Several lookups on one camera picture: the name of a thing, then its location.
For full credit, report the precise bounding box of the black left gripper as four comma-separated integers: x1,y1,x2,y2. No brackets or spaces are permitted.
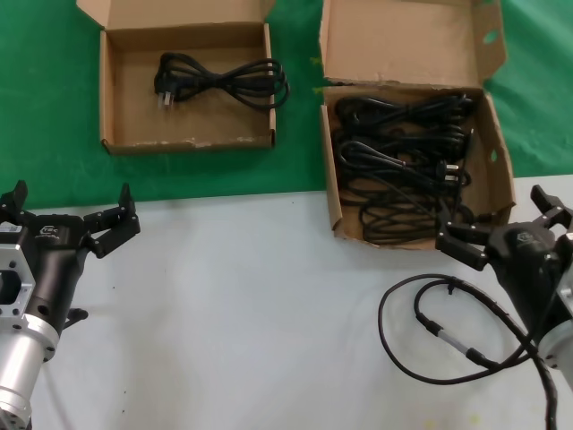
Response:
0,179,143,336

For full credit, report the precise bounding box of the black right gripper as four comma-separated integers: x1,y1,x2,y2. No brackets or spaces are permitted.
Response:
435,183,573,347

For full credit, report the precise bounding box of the black power cord bundle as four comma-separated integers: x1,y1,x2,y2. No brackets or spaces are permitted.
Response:
360,176,476,247
153,51,292,111
334,90,477,129
336,127,473,190

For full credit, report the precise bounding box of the small shallow cardboard box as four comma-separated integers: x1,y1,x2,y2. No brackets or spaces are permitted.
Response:
75,0,278,157

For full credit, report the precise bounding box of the large torn cardboard box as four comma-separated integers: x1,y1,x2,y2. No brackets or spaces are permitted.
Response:
318,0,518,252

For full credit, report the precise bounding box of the green table cloth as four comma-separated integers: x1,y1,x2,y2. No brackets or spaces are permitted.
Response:
0,0,573,212

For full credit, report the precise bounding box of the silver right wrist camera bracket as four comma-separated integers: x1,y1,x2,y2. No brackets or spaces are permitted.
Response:
557,230,573,315

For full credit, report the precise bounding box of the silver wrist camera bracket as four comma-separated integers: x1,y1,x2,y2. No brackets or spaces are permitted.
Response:
557,230,573,315
0,221,38,320

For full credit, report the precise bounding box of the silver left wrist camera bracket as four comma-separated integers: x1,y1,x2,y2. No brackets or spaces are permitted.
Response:
0,221,38,320

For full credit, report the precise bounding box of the black angled cable connector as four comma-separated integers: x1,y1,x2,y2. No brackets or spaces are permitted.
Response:
64,306,90,331

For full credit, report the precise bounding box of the black robot cable silver connector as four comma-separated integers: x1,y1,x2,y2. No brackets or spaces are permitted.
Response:
378,273,545,385

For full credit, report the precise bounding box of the black braided cable sleeve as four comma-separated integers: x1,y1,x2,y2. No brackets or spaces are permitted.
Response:
534,348,561,430

